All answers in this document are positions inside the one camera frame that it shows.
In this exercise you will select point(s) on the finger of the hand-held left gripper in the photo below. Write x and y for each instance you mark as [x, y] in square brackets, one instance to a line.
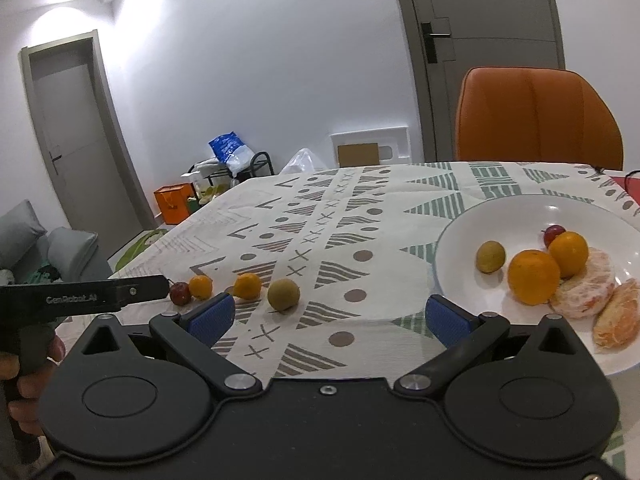
[145, 287]

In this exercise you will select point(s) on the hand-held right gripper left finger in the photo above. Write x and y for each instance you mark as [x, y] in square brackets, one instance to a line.
[212, 317]

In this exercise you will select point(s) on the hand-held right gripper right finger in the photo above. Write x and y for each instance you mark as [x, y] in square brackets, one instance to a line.
[446, 319]

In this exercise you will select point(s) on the small tangerine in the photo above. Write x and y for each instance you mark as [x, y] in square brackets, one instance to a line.
[200, 287]

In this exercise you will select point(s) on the small red fruit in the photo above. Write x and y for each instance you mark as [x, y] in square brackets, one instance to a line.
[552, 233]
[180, 294]

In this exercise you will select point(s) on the yellow-green round fruit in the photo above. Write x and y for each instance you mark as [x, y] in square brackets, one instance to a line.
[490, 256]
[283, 295]

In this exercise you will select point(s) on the large orange tangerine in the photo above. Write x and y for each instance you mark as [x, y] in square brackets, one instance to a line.
[533, 277]

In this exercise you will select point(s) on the white plate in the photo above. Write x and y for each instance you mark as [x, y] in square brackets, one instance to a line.
[530, 220]

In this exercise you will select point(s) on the peeled orange half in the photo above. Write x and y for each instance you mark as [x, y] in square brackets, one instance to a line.
[587, 290]

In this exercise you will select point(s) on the peeled orange piece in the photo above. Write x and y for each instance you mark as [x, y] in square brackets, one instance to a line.
[617, 321]

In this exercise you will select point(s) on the person's left hand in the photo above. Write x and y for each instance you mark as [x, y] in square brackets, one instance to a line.
[35, 382]

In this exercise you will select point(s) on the green rug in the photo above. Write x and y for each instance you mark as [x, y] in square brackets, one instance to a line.
[137, 250]

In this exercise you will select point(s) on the small grey cushion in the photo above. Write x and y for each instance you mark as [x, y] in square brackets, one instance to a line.
[72, 250]

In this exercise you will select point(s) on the large grey cushion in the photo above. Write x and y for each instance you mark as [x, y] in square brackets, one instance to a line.
[20, 230]

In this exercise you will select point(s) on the orange box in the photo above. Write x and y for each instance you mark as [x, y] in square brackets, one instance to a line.
[172, 205]

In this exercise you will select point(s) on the blue plastic bag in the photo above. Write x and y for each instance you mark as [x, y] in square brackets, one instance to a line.
[225, 145]

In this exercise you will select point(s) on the clear plastic bag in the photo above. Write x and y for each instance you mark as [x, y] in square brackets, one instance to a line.
[300, 162]

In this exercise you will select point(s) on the brown cardboard piece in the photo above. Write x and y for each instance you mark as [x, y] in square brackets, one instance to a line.
[357, 154]

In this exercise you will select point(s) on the orange chair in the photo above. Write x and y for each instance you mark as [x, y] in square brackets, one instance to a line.
[535, 115]

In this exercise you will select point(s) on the red orange mat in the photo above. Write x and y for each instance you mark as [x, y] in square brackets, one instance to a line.
[625, 185]

